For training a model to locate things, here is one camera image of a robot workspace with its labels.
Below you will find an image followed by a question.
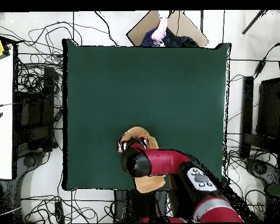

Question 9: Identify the tan terry towel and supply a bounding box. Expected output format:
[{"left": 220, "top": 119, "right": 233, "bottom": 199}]
[{"left": 117, "top": 126, "right": 166, "bottom": 194}]

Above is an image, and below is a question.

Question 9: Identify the dark green table cloth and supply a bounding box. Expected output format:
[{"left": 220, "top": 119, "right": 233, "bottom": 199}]
[{"left": 61, "top": 38, "right": 232, "bottom": 191}]

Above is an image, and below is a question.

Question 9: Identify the black floor stand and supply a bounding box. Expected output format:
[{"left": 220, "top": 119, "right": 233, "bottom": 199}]
[
  {"left": 239, "top": 75, "right": 280, "bottom": 159},
  {"left": 13, "top": 66, "right": 56, "bottom": 152}
]

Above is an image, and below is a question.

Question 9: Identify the black power strip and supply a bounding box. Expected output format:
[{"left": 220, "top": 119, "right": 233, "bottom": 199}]
[{"left": 54, "top": 201, "right": 65, "bottom": 224}]

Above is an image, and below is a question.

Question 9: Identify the grey chair base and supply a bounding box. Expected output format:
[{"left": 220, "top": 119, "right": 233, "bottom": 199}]
[
  {"left": 0, "top": 150, "right": 48, "bottom": 223},
  {"left": 244, "top": 157, "right": 280, "bottom": 187}
]

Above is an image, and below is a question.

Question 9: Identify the blue dotted garment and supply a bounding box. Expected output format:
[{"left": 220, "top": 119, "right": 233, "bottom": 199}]
[{"left": 140, "top": 27, "right": 159, "bottom": 47}]

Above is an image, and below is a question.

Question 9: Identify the dark navy garment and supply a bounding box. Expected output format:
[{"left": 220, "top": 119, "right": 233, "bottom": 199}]
[{"left": 162, "top": 27, "right": 200, "bottom": 48}]

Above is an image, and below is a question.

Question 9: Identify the white desk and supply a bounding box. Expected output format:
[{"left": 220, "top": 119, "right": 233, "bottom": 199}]
[{"left": 0, "top": 44, "right": 13, "bottom": 180}]

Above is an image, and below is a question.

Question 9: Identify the pale pink garment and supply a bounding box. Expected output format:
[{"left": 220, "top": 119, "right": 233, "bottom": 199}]
[{"left": 150, "top": 17, "right": 168, "bottom": 45}]

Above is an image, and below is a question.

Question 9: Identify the brown cardboard box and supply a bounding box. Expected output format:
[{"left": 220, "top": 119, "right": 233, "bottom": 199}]
[{"left": 126, "top": 10, "right": 209, "bottom": 48}]

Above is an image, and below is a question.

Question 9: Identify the black rod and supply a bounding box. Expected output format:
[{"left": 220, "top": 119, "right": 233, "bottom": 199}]
[{"left": 241, "top": 9, "right": 269, "bottom": 35}]

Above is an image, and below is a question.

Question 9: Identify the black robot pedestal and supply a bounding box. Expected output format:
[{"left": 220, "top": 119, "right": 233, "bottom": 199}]
[{"left": 113, "top": 190, "right": 170, "bottom": 223}]

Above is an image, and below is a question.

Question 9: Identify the tangle of black cables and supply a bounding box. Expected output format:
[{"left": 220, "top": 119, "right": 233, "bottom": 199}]
[
  {"left": 233, "top": 186, "right": 267, "bottom": 222},
  {"left": 13, "top": 20, "right": 83, "bottom": 99},
  {"left": 20, "top": 190, "right": 122, "bottom": 223}
]

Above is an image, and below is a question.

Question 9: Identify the long black cable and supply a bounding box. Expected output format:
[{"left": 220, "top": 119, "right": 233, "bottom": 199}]
[{"left": 94, "top": 10, "right": 119, "bottom": 47}]

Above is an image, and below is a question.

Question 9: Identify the black power adapter cable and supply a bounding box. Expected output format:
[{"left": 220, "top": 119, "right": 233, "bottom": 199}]
[{"left": 253, "top": 37, "right": 280, "bottom": 78}]

